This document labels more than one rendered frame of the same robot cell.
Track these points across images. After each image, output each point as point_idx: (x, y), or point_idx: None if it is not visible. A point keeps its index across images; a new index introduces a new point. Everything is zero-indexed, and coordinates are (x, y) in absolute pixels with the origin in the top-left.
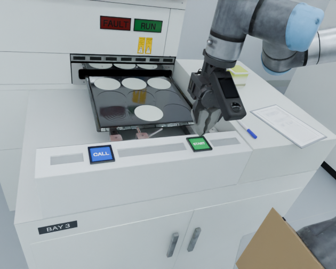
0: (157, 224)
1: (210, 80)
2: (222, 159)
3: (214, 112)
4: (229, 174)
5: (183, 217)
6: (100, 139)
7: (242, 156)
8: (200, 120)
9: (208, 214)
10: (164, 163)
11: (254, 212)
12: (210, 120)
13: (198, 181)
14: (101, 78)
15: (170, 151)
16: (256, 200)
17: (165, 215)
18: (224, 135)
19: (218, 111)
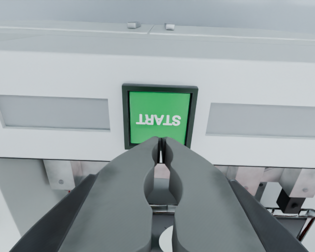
0: (210, 33)
1: None
2: (89, 49)
3: (126, 246)
4: (66, 39)
5: (166, 32)
6: (270, 196)
7: (3, 46)
8: (214, 191)
9: (115, 29)
10: None
11: (18, 24)
12: (142, 188)
13: (158, 42)
14: None
15: (265, 109)
16: (7, 25)
17: (204, 36)
18: (42, 143)
19: (85, 248)
